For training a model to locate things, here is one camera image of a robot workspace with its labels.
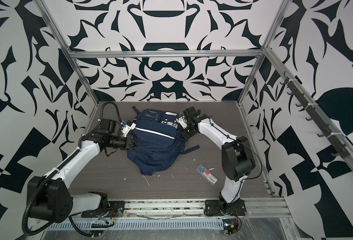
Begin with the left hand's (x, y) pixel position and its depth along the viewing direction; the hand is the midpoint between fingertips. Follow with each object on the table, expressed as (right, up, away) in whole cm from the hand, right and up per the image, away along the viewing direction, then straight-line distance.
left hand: (142, 142), depth 78 cm
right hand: (+25, +5, +13) cm, 28 cm away
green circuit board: (+43, -38, -7) cm, 58 cm away
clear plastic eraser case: (+35, -19, +6) cm, 40 cm away
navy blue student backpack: (+9, +1, 0) cm, 9 cm away
